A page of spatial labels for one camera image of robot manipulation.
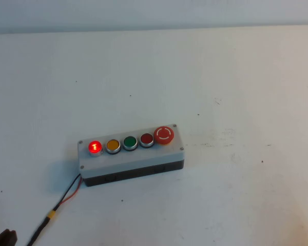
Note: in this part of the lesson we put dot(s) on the green push button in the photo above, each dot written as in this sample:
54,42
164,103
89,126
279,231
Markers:
130,141

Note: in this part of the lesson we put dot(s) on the dark red push button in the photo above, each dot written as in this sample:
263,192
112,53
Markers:
146,139

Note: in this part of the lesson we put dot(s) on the red emergency stop mushroom button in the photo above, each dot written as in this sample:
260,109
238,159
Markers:
163,133

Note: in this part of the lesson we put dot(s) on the yellow push button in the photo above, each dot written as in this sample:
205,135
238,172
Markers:
112,145

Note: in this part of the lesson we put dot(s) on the grey and black control box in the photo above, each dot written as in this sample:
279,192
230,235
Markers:
136,162

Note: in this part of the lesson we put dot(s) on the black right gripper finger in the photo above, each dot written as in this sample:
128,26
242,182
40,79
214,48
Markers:
5,238

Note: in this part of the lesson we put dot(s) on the red indicator light button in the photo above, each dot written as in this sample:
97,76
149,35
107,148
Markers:
95,147

